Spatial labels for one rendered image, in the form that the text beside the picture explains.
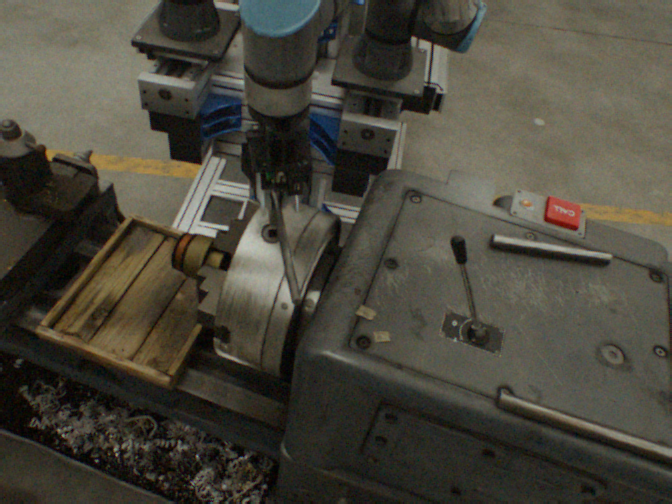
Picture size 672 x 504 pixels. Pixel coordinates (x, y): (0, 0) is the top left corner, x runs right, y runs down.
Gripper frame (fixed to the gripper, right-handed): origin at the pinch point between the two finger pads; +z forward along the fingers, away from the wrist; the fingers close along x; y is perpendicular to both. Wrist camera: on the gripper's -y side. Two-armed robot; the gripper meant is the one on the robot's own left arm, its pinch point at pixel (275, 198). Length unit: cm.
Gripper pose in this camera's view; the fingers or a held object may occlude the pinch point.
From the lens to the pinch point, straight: 84.1
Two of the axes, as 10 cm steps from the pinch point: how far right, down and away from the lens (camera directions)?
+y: 1.8, 8.2, -5.5
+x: 9.8, -1.0, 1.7
